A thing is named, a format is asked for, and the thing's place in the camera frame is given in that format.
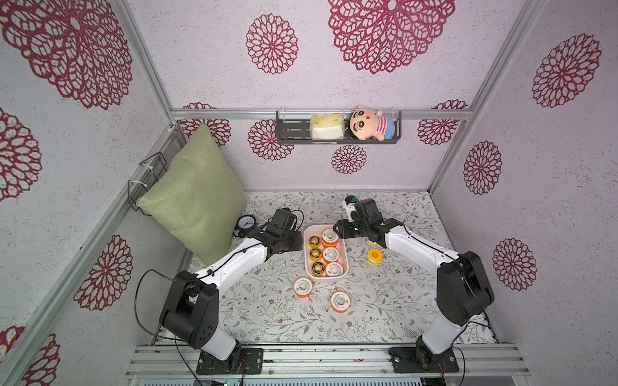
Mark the orange white tape roll bottom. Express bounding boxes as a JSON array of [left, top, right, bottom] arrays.
[[330, 291, 352, 313]]

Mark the yellow black tape roll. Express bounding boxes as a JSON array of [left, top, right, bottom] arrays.
[[309, 249, 322, 262], [311, 262, 326, 278], [307, 236, 322, 249]]

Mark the plush doll striped shirt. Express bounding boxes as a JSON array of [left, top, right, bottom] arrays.
[[349, 106, 395, 142]]

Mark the green square pillow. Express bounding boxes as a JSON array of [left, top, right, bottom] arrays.
[[137, 125, 246, 266]]

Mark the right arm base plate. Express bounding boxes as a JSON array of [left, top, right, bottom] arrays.
[[388, 347, 460, 374]]

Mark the yellow tape roll right middle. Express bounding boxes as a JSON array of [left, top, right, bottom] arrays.
[[367, 249, 383, 265]]

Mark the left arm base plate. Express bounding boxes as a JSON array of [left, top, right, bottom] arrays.
[[196, 347, 264, 376]]

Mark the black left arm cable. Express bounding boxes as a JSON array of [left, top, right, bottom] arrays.
[[134, 208, 306, 386]]

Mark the aluminium front rail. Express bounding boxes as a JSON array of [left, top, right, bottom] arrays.
[[124, 344, 530, 381]]

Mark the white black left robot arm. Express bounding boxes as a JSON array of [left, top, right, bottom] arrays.
[[159, 207, 303, 362]]

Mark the black wall shelf basket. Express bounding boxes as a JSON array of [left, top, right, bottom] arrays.
[[275, 109, 402, 145]]

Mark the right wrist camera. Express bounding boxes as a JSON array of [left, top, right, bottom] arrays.
[[343, 195, 358, 222]]

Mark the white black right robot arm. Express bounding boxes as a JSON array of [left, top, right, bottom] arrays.
[[334, 196, 495, 363]]

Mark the black wire wall rack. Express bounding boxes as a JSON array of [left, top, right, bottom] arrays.
[[126, 152, 167, 216]]

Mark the black pressure gauge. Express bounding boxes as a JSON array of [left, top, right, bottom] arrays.
[[233, 215, 258, 238]]

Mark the white plastic storage box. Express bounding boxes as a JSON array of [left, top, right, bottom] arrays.
[[303, 225, 349, 281]]

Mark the orange white tape roll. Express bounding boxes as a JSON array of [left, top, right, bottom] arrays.
[[330, 291, 352, 313], [322, 247, 341, 264], [325, 262, 345, 278], [321, 228, 340, 248], [293, 277, 314, 299]]

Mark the yellow green sponge pack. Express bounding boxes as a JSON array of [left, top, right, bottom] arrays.
[[309, 114, 345, 140]]

